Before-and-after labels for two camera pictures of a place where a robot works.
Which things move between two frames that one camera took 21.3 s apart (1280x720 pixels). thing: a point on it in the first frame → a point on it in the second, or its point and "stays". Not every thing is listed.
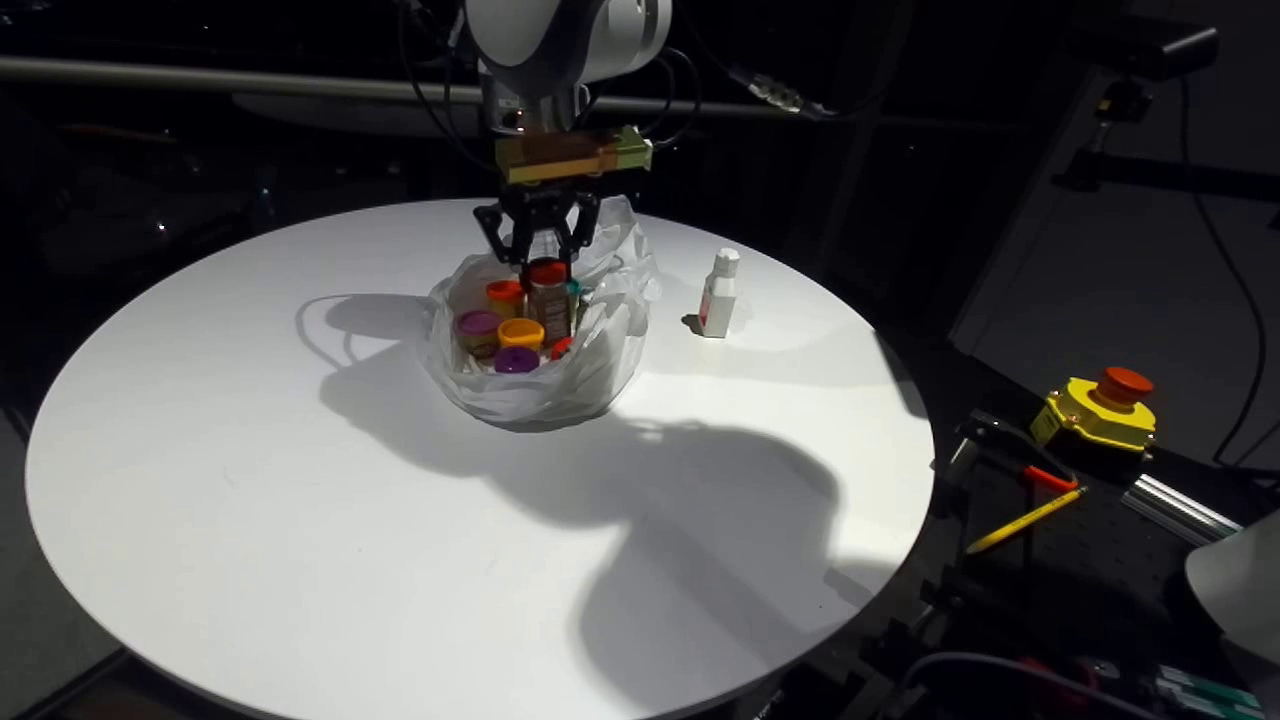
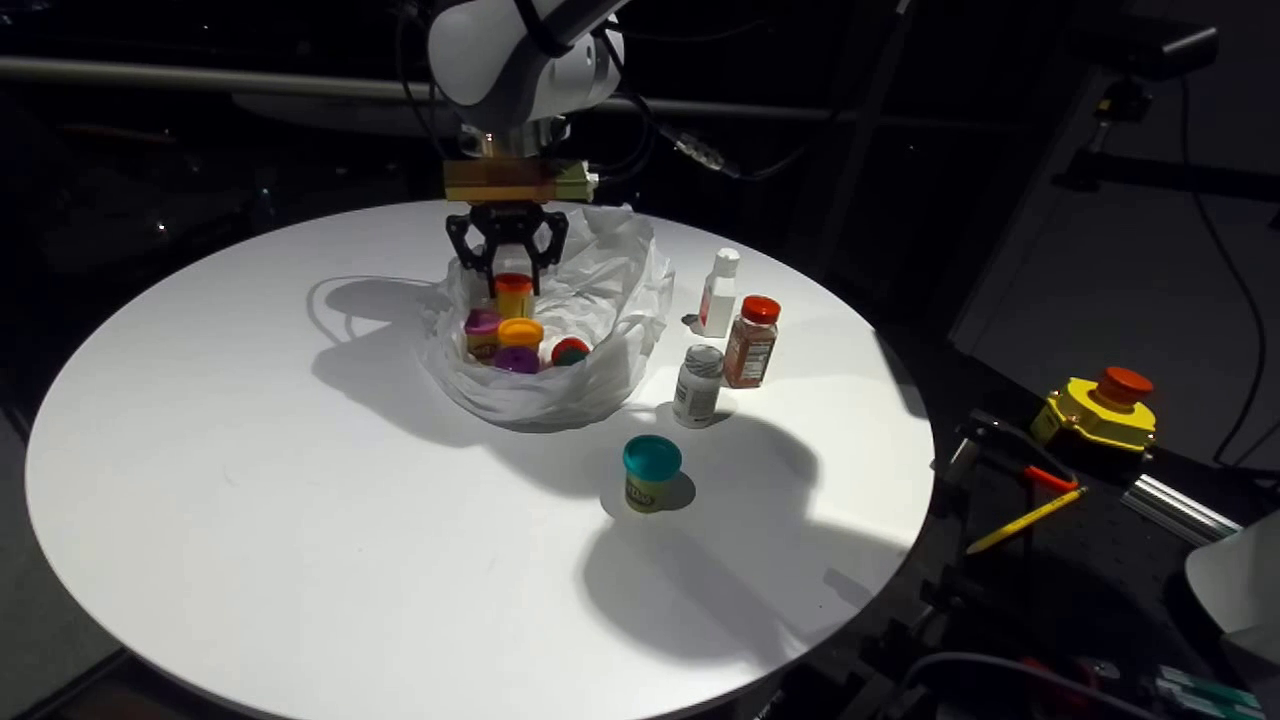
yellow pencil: x=1030 y=518 stays
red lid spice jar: x=550 y=299 → x=755 y=343
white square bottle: x=721 y=294 stays
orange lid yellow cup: x=507 y=299 stays
